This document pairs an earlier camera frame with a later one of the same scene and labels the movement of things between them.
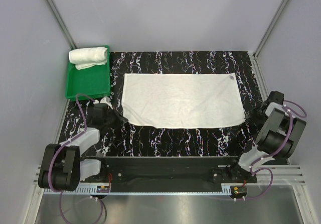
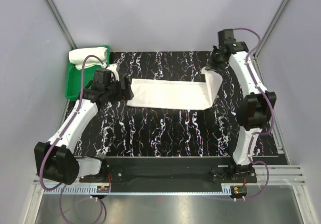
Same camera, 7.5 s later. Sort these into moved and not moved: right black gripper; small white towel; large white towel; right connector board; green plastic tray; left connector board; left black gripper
Moved: right black gripper; left black gripper; small white towel
Not moved: green plastic tray; left connector board; large white towel; right connector board
